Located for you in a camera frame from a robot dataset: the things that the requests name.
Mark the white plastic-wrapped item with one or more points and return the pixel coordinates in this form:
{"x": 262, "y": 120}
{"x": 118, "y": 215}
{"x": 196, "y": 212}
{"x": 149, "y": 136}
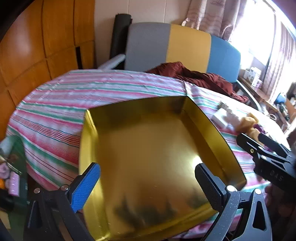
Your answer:
{"x": 233, "y": 120}

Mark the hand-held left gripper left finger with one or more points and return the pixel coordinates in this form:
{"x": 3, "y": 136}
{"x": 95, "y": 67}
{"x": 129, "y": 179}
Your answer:
{"x": 85, "y": 185}

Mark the yellow sponge block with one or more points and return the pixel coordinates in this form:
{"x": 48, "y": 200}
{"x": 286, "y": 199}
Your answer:
{"x": 254, "y": 134}
{"x": 248, "y": 121}

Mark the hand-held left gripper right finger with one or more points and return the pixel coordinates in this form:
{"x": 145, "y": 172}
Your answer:
{"x": 209, "y": 185}

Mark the blue bag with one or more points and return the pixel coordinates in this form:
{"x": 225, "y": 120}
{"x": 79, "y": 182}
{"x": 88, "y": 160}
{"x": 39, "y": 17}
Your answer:
{"x": 279, "y": 98}

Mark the pink patterned curtain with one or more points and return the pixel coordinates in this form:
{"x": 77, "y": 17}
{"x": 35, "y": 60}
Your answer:
{"x": 284, "y": 58}
{"x": 208, "y": 14}

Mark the pink packet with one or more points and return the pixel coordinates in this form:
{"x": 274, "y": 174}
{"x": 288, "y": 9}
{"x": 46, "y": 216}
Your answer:
{"x": 13, "y": 184}

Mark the gold tin box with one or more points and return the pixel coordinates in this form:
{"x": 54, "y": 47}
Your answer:
{"x": 148, "y": 162}

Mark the striped pink green blanket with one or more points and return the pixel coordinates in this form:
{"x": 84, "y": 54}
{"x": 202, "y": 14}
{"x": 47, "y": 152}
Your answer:
{"x": 57, "y": 104}

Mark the grey yellow blue chair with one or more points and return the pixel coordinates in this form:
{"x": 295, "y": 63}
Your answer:
{"x": 148, "y": 46}

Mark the wooden wardrobe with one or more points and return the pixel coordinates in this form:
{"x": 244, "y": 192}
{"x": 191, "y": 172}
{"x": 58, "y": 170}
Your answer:
{"x": 34, "y": 46}

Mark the white boxes on desk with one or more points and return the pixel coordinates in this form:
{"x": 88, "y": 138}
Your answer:
{"x": 253, "y": 74}

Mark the green side table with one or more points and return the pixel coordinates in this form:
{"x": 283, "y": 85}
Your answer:
{"x": 18, "y": 157}

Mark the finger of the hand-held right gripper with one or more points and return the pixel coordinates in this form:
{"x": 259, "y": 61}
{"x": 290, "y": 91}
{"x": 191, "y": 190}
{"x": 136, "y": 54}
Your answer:
{"x": 271, "y": 144}
{"x": 249, "y": 144}

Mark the wooden desk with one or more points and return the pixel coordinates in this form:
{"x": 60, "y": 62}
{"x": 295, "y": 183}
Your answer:
{"x": 261, "y": 95}

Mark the black rolled mat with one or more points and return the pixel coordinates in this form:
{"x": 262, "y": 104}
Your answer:
{"x": 119, "y": 34}

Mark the small white box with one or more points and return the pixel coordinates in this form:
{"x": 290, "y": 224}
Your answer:
{"x": 219, "y": 119}

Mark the dark red cloth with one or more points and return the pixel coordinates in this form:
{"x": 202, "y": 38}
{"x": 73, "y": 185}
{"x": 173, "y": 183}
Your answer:
{"x": 198, "y": 78}

